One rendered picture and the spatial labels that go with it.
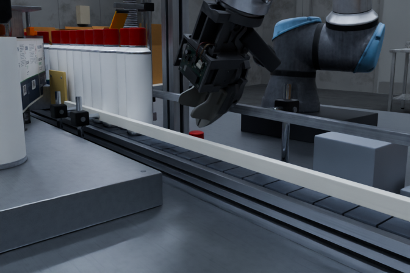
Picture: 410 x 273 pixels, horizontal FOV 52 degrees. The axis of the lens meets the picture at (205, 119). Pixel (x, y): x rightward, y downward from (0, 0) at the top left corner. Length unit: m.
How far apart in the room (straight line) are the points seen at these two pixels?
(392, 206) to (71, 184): 0.38
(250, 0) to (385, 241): 0.32
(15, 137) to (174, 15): 0.45
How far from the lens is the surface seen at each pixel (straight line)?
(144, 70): 0.81
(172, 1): 0.95
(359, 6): 1.02
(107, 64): 0.89
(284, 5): 9.85
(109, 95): 0.90
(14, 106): 0.67
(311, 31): 1.06
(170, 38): 0.96
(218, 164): 0.63
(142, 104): 0.81
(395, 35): 8.84
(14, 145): 0.67
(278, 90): 1.06
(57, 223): 0.55
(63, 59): 1.13
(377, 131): 0.53
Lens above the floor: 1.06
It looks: 11 degrees down
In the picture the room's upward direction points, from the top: straight up
